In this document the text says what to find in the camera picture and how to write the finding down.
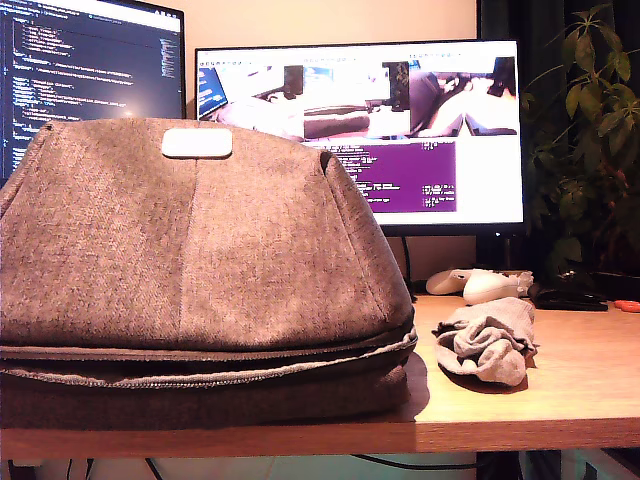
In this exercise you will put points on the monitor showing code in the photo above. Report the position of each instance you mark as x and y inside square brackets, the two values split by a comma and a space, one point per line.
[90, 60]

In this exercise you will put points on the grey pair of socks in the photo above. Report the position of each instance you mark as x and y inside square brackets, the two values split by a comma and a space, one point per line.
[490, 340]

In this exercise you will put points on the green leafy house plant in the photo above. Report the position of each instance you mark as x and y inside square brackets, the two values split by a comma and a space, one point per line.
[585, 150]

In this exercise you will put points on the black wallet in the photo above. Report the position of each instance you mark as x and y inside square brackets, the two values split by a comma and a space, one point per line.
[565, 300]

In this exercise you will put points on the white game controller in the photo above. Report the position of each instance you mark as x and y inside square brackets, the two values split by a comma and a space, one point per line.
[487, 289]

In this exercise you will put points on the grey fabric backpack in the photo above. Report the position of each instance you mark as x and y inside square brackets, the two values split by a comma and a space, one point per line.
[200, 250]

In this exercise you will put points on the monitor showing camera views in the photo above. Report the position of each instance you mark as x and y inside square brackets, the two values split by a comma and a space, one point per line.
[480, 100]

